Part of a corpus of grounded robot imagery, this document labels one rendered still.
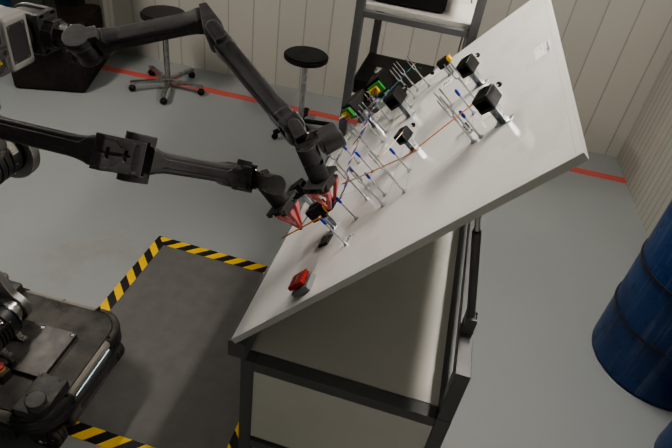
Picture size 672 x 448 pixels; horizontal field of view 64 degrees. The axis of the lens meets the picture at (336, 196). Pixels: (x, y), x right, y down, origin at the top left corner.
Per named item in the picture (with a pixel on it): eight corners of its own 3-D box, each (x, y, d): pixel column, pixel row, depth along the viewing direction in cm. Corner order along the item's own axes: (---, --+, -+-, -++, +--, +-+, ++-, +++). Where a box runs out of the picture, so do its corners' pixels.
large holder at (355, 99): (399, 101, 216) (376, 74, 212) (373, 131, 210) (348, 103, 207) (390, 105, 222) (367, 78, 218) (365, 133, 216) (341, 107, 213)
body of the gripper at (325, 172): (339, 170, 150) (330, 148, 146) (324, 194, 143) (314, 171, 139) (319, 171, 153) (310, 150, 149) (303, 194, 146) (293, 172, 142)
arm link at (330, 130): (288, 137, 149) (284, 122, 141) (324, 117, 151) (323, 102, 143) (309, 171, 146) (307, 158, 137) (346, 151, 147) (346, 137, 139)
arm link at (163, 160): (120, 128, 119) (109, 177, 120) (137, 132, 116) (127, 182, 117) (242, 157, 157) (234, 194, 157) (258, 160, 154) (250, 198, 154)
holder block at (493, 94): (522, 97, 131) (500, 69, 129) (509, 124, 125) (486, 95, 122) (506, 104, 135) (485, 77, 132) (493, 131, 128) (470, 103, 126)
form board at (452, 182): (341, 143, 244) (338, 140, 243) (549, -8, 188) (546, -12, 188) (235, 343, 149) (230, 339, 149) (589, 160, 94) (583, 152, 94)
